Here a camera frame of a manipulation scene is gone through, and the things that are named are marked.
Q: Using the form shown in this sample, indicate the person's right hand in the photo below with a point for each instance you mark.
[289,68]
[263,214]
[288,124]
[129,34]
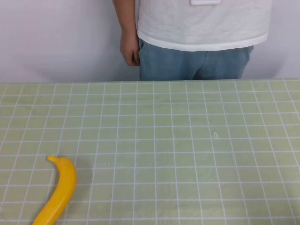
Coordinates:
[129,50]

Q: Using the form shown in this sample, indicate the yellow plastic banana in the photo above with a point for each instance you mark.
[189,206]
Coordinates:
[65,182]

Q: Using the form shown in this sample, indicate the person's right forearm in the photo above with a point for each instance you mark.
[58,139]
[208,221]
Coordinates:
[125,18]

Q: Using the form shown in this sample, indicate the blue jeans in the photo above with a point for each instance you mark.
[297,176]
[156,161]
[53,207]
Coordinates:
[178,63]

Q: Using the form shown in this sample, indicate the white t-shirt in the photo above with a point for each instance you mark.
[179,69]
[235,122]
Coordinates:
[199,23]

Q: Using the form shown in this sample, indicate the white badge on shirt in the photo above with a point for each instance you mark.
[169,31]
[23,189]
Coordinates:
[205,2]

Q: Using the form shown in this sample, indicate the green grid tablecloth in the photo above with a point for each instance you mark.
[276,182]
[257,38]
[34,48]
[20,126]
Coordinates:
[164,152]

